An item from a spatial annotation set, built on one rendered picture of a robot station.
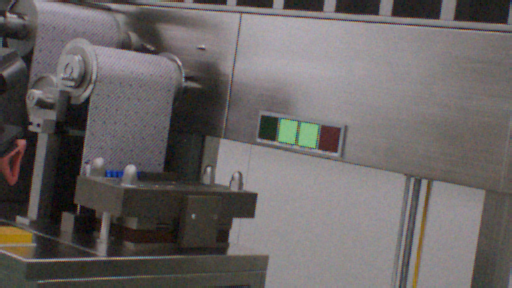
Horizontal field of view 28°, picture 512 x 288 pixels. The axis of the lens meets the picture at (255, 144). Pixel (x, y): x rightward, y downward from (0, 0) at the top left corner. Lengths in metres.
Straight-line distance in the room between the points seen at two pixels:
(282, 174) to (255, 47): 3.07
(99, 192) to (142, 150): 0.25
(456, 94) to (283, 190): 3.43
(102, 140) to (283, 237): 3.17
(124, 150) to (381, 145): 0.60
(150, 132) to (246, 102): 0.23
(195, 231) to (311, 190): 3.07
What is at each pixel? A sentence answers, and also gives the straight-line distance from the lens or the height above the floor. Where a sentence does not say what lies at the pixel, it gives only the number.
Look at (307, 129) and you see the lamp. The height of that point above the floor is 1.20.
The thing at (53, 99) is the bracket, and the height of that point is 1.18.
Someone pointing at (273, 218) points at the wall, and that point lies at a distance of 5.45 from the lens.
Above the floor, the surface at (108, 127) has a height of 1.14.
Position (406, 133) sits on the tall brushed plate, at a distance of 2.09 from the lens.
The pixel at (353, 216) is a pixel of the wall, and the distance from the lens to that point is 5.11.
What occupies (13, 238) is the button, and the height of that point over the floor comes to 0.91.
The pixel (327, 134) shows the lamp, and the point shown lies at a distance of 2.20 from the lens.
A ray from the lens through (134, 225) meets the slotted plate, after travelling 2.17.
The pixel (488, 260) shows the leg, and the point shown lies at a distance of 2.17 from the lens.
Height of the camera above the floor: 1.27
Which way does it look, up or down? 3 degrees down
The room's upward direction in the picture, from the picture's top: 8 degrees clockwise
